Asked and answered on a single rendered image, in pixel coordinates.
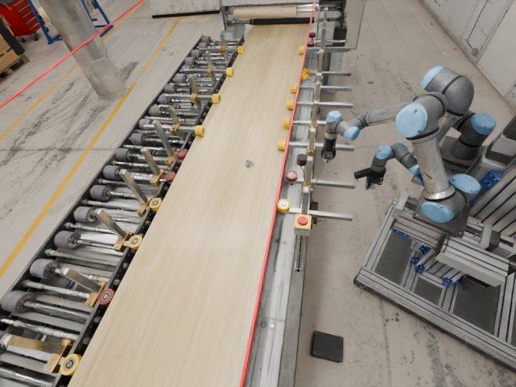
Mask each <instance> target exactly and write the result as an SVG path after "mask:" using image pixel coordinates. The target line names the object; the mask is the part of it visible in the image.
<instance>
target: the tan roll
mask: <svg viewBox="0 0 516 387"><path fill-rule="evenodd" d="M312 11H313V9H312V8H299V9H297V5H264V6H244V7H234V9H233V12H227V14H228V15H234V18H278V17H296V16H297V12H312Z"/></svg>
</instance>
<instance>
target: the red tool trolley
mask: <svg viewBox="0 0 516 387"><path fill-rule="evenodd" d="M0 15H2V16H3V17H4V18H5V19H3V20H4V21H5V20H6V21H5V23H6V24H8V23H9V24H10V26H9V28H10V29H11V31H12V33H13V34H14V36H15V37H17V36H18V38H19V41H20V42H25V39H24V38H22V36H24V35H31V36H32V38H33V39H34V40H35V41H37V40H38V38H37V37H36V36H35V35H34V34H35V33H36V31H37V30H38V29H39V28H40V27H41V26H40V25H39V23H38V20H37V18H36V17H35V14H34V12H33V11H32V9H31V6H30V5H29V3H28V0H0ZM41 22H42V24H43V25H44V27H45V22H44V20H43V19H42V20H41ZM45 29H46V31H47V32H48V31H49V30H48V28H47V27H45Z"/></svg>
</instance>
